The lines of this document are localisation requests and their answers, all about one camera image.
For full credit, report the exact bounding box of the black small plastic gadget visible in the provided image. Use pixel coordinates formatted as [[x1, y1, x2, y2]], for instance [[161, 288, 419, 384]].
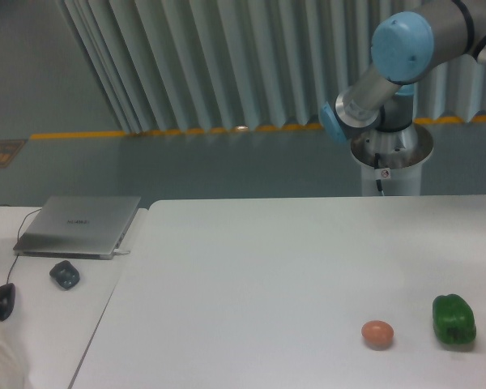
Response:
[[49, 260, 80, 290]]

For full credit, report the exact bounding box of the white usb dongle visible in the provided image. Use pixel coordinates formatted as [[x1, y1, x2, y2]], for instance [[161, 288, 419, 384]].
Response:
[[113, 249, 130, 256]]

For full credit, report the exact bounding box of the brown floor sign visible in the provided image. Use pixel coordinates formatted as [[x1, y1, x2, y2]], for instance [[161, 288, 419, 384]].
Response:
[[0, 139, 28, 169]]

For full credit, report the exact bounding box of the black computer mouse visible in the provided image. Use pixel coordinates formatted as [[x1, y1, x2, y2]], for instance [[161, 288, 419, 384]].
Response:
[[0, 283, 16, 322]]

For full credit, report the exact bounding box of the black mouse cable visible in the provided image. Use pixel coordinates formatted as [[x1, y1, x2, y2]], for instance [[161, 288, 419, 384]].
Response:
[[0, 204, 44, 285]]

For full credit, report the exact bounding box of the silver closed laptop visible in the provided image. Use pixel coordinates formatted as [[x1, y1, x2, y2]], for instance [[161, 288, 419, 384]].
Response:
[[14, 196, 140, 259]]

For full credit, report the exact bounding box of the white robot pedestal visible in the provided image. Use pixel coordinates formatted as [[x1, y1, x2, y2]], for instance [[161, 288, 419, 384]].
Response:
[[351, 124, 434, 196]]

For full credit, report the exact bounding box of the brown egg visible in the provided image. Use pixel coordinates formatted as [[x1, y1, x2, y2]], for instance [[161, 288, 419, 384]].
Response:
[[361, 320, 394, 349]]

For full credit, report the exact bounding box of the green bell pepper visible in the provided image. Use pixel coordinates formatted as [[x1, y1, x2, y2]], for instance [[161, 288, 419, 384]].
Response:
[[432, 294, 477, 345]]

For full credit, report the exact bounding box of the black pedestal cable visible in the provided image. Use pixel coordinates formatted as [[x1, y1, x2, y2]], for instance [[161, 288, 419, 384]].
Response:
[[373, 152, 386, 198]]

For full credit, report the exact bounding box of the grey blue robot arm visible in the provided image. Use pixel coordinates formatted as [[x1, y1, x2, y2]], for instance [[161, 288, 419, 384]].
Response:
[[319, 1, 486, 143]]

